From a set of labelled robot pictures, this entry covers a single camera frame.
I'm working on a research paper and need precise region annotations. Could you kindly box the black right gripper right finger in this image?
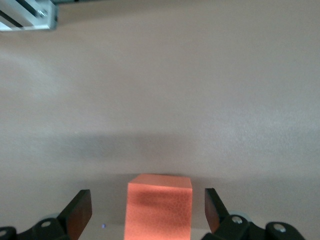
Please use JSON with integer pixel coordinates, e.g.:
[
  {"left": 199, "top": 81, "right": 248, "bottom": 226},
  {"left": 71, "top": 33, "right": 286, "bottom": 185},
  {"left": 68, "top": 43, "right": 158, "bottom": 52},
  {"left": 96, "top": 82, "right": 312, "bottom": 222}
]
[{"left": 202, "top": 187, "right": 309, "bottom": 240}]

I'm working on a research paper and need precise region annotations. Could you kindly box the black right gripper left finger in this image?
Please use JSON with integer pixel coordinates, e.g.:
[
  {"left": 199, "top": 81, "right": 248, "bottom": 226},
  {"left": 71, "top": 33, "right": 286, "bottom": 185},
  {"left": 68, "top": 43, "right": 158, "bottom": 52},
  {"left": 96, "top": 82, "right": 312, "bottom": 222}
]
[{"left": 0, "top": 189, "right": 93, "bottom": 240}]

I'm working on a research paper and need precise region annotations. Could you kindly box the orange foam cube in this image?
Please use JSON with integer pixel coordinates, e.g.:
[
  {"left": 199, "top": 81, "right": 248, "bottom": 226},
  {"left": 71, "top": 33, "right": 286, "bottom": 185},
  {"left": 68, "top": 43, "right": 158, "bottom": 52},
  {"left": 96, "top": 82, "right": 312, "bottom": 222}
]
[{"left": 123, "top": 173, "right": 194, "bottom": 240}]

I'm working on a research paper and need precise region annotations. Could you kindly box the brown table cover sheet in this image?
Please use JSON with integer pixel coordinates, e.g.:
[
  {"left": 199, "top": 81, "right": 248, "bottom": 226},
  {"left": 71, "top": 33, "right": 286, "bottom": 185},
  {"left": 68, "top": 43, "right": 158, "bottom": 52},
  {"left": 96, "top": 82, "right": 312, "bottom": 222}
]
[{"left": 0, "top": 0, "right": 320, "bottom": 240}]

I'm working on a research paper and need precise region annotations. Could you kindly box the metal clamp bracket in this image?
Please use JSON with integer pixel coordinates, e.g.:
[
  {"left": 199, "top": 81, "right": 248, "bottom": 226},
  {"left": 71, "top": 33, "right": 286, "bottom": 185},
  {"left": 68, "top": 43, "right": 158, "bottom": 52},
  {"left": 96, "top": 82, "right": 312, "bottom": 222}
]
[{"left": 0, "top": 0, "right": 60, "bottom": 32}]

